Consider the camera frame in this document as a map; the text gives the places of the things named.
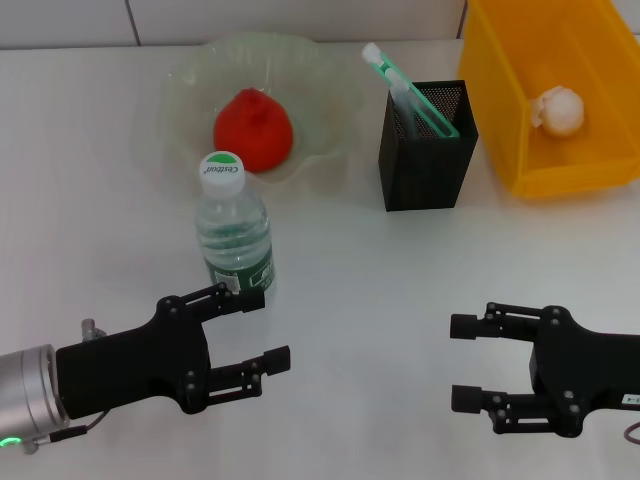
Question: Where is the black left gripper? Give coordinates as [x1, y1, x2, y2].
[54, 283, 292, 420]

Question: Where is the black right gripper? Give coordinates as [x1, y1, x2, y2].
[448, 301, 640, 439]

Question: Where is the clear water bottle green label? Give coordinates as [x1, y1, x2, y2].
[194, 150, 277, 301]

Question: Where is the red-orange knitted orange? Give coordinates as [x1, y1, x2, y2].
[213, 87, 295, 175]

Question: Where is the grey pen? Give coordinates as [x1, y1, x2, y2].
[390, 82, 420, 139]

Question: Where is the white paper ball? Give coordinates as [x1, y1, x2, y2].
[529, 84, 586, 137]

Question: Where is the green utility knife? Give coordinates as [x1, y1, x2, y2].
[360, 43, 460, 139]

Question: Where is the black mesh pen holder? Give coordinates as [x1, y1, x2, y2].
[378, 79, 480, 212]

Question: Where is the green glass fruit bowl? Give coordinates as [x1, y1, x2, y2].
[158, 30, 366, 189]

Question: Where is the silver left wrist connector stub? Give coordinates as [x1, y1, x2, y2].
[81, 318, 107, 342]

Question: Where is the yellow plastic bin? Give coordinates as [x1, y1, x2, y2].
[457, 0, 640, 200]

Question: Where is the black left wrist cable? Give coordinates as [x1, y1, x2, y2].
[34, 409, 109, 444]

